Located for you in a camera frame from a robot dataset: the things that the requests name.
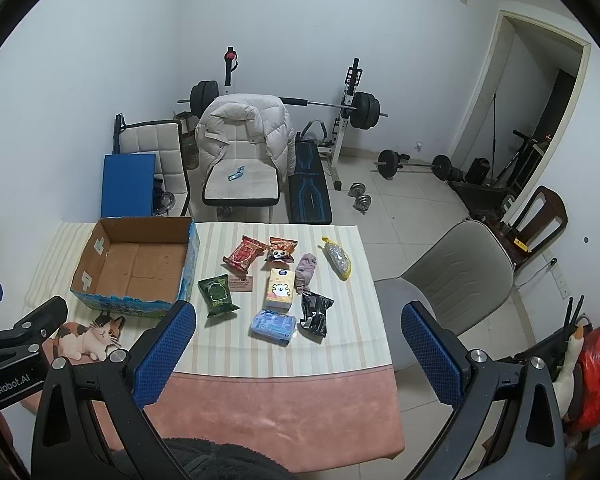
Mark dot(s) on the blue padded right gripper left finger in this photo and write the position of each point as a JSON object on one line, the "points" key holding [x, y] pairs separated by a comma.
{"points": [[68, 441]]}

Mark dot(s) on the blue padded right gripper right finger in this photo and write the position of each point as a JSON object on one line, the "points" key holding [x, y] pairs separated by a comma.
{"points": [[527, 440]]}

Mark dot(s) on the green snack packet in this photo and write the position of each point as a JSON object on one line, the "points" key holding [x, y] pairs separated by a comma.
{"points": [[216, 294]]}

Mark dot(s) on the blue tissue pack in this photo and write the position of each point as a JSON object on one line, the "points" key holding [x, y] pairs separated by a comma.
{"points": [[274, 326]]}

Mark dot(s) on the red snack packet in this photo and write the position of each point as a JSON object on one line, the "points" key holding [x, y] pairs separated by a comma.
{"points": [[242, 257]]}

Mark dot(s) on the yellow tissue pack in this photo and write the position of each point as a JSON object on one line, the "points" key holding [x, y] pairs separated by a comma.
{"points": [[279, 294]]}

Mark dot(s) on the black foil packet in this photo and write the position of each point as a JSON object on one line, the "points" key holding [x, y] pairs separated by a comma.
{"points": [[314, 313]]}

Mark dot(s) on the orange panda snack packet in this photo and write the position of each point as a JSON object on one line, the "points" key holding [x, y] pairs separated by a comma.
{"points": [[281, 249]]}

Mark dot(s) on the mauve cloth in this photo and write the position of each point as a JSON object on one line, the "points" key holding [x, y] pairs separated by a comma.
{"points": [[304, 273]]}

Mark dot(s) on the yellow silver scrub sponge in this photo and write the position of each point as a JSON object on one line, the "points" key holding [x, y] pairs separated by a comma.
{"points": [[337, 258]]}

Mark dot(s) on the red plastic bag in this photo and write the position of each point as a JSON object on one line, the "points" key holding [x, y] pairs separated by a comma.
{"points": [[589, 361]]}

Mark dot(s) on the black fleece garment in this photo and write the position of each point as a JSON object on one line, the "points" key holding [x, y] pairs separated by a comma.
{"points": [[205, 459]]}

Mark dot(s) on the open cardboard box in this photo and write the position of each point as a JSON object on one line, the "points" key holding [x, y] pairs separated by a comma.
{"points": [[137, 266]]}

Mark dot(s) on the striped pink tablecloth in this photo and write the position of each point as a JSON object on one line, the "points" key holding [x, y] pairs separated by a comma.
{"points": [[316, 403]]}

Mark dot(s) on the grey office chair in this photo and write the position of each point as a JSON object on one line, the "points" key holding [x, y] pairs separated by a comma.
{"points": [[461, 280]]}

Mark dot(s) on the blue folded mat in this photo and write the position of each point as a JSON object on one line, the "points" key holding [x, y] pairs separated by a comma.
{"points": [[127, 183]]}

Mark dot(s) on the brown wooden chair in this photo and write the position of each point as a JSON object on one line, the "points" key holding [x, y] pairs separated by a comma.
{"points": [[542, 220]]}

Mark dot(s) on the white padded chair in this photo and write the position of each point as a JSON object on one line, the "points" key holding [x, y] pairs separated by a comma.
{"points": [[244, 177]]}

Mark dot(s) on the blue wrapper on chair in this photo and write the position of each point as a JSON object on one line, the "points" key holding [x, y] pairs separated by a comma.
{"points": [[237, 174]]}

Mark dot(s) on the black weight bench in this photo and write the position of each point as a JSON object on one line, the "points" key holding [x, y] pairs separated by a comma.
{"points": [[309, 201]]}

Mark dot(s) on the chrome dumbbell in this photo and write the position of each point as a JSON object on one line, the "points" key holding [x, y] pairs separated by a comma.
{"points": [[361, 200]]}

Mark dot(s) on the white puffer jacket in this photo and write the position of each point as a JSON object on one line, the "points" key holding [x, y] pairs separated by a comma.
{"points": [[244, 124]]}

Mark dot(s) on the white squat rack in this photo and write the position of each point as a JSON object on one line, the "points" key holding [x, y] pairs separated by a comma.
{"points": [[330, 154]]}

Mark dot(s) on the barbell on floor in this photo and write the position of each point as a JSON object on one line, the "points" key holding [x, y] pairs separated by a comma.
{"points": [[389, 163]]}

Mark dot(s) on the barbell on rack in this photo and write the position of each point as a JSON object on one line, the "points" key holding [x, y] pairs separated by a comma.
{"points": [[364, 112]]}

